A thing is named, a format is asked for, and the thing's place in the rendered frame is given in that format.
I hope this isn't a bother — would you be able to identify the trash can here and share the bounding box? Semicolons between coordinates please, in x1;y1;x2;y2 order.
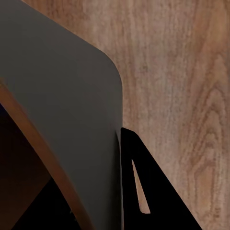
0;0;124;230

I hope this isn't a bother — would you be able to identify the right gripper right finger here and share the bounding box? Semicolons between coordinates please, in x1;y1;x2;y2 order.
120;128;202;230

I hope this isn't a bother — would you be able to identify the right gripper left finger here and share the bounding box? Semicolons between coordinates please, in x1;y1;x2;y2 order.
12;177;81;230

